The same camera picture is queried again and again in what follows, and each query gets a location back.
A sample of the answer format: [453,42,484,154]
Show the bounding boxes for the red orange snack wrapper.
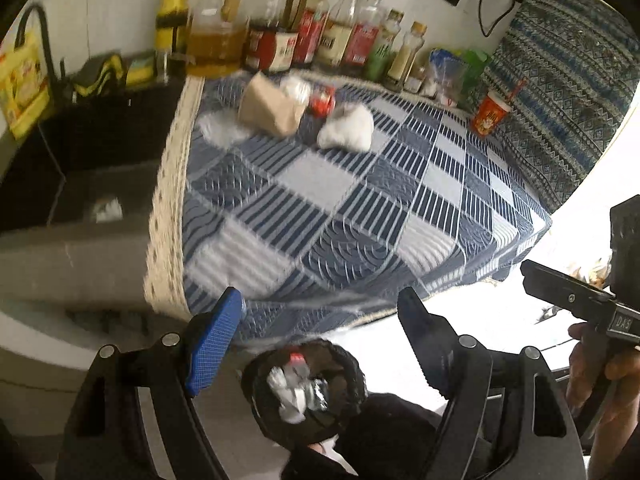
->
[308,84,336,118]

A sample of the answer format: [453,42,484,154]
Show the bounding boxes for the small white plastic bag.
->
[279,75,312,106]

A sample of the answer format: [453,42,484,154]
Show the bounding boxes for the black trash bin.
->
[241,339,368,451]

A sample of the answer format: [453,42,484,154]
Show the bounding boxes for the black kitchen sink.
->
[1,79,184,232]

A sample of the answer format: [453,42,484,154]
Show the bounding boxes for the right hand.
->
[566,323,639,430]

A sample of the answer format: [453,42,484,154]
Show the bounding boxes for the white tissue in drain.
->
[90,196,124,223]

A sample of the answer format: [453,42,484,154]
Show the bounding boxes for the blue white patterned tablecloth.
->
[143,72,551,347]

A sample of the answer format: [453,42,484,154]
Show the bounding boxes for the white crumpled tissue bag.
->
[317,102,374,153]

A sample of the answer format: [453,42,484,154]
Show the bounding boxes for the red paper cup with straw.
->
[471,78,527,138]

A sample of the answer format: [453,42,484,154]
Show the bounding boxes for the crumpled brown paper bag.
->
[238,73,306,138]

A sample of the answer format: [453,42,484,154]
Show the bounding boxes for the blue patterned fabric cover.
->
[470,0,639,212]

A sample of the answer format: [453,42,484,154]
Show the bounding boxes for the small brown spice jar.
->
[404,65,427,94]

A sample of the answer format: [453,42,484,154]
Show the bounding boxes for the blue white snack bags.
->
[422,49,468,107]

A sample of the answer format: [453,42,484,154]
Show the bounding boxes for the green label small bottle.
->
[363,9,404,81]

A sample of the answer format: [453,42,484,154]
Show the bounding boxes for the green plastic package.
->
[461,49,491,93]

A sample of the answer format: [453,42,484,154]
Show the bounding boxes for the chrome soap dispenser pump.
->
[155,50,194,84]

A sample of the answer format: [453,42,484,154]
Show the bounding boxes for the small sesame oil bottle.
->
[383,22,427,92]

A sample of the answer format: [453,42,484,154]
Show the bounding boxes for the yellow green sponge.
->
[126,53,155,87]

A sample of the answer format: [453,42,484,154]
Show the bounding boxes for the yellow black dish cloth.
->
[65,51,127,104]

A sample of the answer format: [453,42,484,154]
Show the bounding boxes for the red blue label bottle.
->
[341,0,385,76]

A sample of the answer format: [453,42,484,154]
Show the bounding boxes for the black faucet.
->
[14,2,64,108]

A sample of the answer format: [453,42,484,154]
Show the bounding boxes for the yellow dish soap bottle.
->
[0,29,50,140]

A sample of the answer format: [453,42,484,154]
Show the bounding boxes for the yellow cap vinegar bottle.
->
[314,0,359,72]

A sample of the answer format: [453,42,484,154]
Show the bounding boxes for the green yellow glass bottle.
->
[154,0,189,54]

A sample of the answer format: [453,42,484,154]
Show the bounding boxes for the red label dark bottle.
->
[292,0,329,68]

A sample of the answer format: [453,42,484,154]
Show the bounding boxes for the large cooking oil jug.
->
[186,0,248,79]

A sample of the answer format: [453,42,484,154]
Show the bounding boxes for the soy sauce jug white label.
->
[243,0,307,74]

